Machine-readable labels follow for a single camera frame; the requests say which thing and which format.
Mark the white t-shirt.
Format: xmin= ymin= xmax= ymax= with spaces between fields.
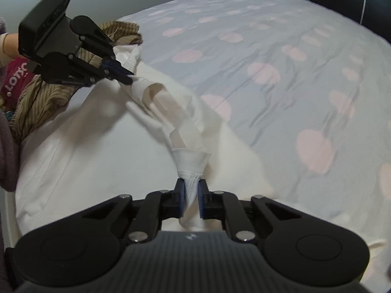
xmin=15 ymin=46 xmax=274 ymax=234

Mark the left hand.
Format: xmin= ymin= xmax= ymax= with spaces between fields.
xmin=0 ymin=32 xmax=22 ymax=68

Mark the brown striped garment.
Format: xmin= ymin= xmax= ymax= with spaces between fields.
xmin=9 ymin=21 xmax=142 ymax=144

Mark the red printed bag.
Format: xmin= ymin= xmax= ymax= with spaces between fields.
xmin=1 ymin=58 xmax=35 ymax=110

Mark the purple fuzzy garment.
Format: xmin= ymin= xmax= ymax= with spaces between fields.
xmin=1 ymin=19 xmax=19 ymax=292

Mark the grey pink-dotted bed sheet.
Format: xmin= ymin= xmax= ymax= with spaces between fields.
xmin=125 ymin=0 xmax=390 ymax=292

